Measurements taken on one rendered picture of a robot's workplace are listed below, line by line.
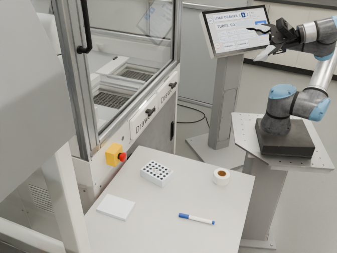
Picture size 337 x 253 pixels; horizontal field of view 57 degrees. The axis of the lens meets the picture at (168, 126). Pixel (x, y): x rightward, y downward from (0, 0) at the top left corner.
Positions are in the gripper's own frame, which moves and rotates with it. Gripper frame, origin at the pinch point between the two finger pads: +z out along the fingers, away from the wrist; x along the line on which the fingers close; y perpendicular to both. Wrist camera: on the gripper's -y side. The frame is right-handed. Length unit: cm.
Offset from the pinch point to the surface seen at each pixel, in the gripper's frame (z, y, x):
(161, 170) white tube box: 46, 18, -41
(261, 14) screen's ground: -20, 84, 71
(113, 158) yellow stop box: 62, 4, -36
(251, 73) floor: -19, 274, 121
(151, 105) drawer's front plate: 51, 31, -4
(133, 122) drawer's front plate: 56, 16, -17
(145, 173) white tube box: 53, 16, -42
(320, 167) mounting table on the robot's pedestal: -23, 46, -46
